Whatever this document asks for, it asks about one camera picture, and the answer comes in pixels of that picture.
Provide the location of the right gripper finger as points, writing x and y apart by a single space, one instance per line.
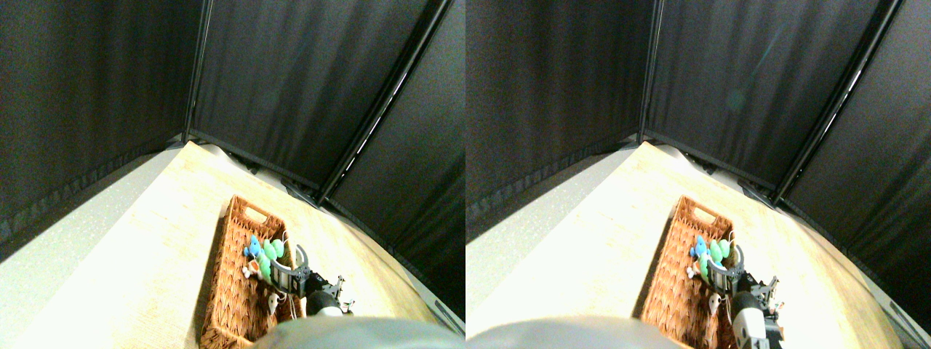
721 279
306 262
285 280
743 261

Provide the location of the orange white plush toy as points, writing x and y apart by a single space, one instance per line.
254 265
697 266

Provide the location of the green plush toy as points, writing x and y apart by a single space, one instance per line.
716 251
269 251

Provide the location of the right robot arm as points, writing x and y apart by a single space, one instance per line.
327 309
749 323

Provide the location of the brown wicker basket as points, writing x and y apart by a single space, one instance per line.
229 291
669 291

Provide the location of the curtain stand foot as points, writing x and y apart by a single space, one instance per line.
300 192
756 192
244 161
905 323
702 161
449 316

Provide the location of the curtain stand pole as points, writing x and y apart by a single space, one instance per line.
833 102
198 69
650 69
380 102

